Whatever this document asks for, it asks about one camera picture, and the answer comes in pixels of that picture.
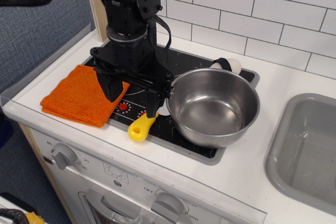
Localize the wooden side post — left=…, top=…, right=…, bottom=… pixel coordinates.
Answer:
left=89, top=0, right=108, bottom=42

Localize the white toy with black band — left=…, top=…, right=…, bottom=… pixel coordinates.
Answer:
left=211, top=58, right=242, bottom=74

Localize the yellow cloth scrap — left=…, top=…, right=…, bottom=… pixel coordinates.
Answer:
left=25, top=212, right=46, bottom=224

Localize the black toy cooktop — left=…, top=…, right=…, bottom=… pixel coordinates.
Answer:
left=81, top=33, right=260, bottom=166

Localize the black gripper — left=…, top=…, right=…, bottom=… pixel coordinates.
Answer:
left=90, top=42, right=174, bottom=118

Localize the grey left oven knob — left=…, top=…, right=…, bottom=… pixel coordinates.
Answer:
left=51, top=143, right=77, bottom=170

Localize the white toy oven front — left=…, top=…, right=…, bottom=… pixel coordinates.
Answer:
left=31, top=130, right=266, bottom=223

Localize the orange towel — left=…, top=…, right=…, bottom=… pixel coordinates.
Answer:
left=40, top=65, right=130, bottom=128

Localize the stainless steel pot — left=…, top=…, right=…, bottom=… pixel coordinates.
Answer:
left=166, top=68, right=260, bottom=148

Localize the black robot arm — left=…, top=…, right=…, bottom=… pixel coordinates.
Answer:
left=90, top=0, right=174, bottom=118

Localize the yellow handled spatula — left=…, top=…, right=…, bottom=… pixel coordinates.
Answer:
left=128, top=112, right=159, bottom=142

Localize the grey sink basin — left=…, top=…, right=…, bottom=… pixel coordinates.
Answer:
left=265, top=93, right=335, bottom=215

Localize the grey right oven knob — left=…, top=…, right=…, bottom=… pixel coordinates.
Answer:
left=151, top=193, right=185, bottom=223

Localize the grey oven knob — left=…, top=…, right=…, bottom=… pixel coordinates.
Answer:
left=151, top=193, right=185, bottom=223
left=51, top=143, right=77, bottom=170

